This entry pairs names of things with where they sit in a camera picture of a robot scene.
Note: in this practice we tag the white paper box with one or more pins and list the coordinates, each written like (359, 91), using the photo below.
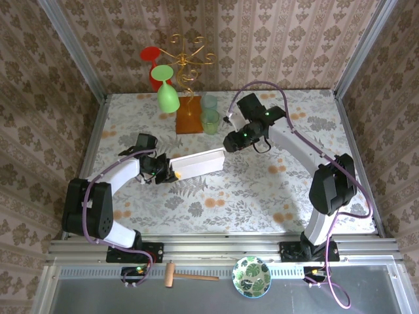
(199, 165)

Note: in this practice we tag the green plastic wine glass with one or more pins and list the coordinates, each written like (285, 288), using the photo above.
(167, 98)

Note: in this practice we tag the small black control board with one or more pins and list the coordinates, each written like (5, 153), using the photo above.
(134, 272)
(314, 273)

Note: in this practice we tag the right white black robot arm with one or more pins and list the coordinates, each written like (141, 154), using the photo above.
(330, 186)

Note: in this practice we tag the leaf patterned bowl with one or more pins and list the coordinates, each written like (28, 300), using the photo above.
(251, 277)

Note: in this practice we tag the wooden mallet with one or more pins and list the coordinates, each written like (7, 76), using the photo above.
(170, 274)

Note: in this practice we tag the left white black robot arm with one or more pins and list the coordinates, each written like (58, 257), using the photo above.
(104, 209)

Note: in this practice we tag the blue glass tumbler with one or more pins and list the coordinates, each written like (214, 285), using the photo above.
(209, 102)

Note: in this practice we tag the floral tablecloth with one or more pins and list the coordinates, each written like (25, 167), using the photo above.
(196, 216)

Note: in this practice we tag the aluminium cross rail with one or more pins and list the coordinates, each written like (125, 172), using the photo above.
(222, 250)

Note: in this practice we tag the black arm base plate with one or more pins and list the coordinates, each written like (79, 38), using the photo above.
(288, 252)
(157, 252)

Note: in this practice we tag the green glass tumbler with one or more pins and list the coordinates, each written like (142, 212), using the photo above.
(210, 126)

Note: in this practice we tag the aluminium frame post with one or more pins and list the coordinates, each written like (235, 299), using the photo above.
(363, 49)
(75, 52)

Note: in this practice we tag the red plastic wine glass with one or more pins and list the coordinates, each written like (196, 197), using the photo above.
(150, 54)

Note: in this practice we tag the aluminium side rail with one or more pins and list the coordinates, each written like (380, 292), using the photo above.
(352, 140)
(86, 163)

